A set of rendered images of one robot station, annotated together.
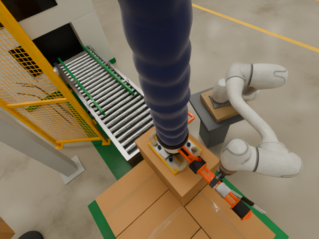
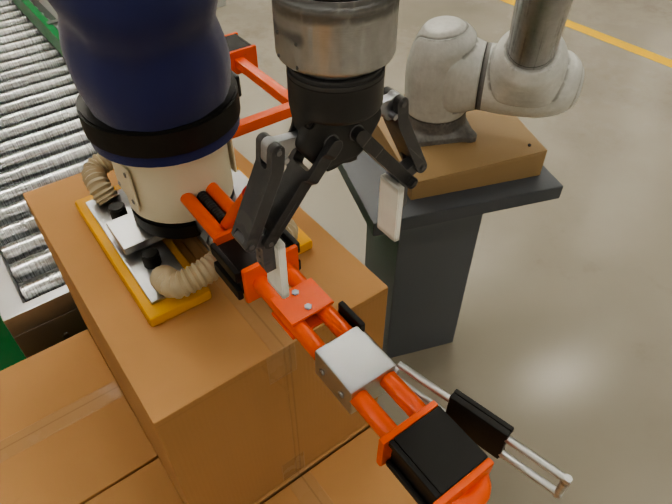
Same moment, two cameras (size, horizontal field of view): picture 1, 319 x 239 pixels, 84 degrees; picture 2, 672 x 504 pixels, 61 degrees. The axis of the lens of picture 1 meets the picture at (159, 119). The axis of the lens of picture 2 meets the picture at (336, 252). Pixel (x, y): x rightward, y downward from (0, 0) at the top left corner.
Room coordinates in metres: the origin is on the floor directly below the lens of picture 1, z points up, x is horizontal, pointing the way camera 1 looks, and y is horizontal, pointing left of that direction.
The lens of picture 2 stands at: (-0.16, -0.21, 1.61)
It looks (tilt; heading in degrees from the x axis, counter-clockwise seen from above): 44 degrees down; 352
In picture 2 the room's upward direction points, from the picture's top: straight up
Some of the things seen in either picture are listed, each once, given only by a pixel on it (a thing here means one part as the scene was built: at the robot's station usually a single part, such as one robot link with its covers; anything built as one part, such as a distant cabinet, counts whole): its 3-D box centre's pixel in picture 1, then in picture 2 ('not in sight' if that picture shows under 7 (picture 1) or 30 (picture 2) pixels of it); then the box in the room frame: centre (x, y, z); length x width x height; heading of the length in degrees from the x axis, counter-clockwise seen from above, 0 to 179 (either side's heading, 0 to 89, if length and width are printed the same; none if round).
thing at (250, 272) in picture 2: (197, 164); (256, 257); (0.40, -0.18, 1.07); 0.10 x 0.08 x 0.06; 118
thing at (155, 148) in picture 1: (164, 153); (135, 239); (0.57, 0.02, 0.97); 0.34 x 0.10 x 0.05; 28
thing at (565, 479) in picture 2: (239, 194); (438, 388); (0.17, -0.37, 1.07); 0.31 x 0.03 x 0.05; 41
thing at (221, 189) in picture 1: (222, 190); (353, 369); (0.21, -0.28, 1.07); 0.07 x 0.07 x 0.04; 28
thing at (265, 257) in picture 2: not in sight; (255, 250); (0.21, -0.19, 1.27); 0.03 x 0.01 x 0.05; 117
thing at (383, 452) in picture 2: (240, 209); (432, 462); (0.09, -0.34, 1.07); 0.08 x 0.07 x 0.05; 28
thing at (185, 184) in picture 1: (175, 159); (207, 310); (0.60, -0.06, 0.74); 0.60 x 0.40 x 0.40; 29
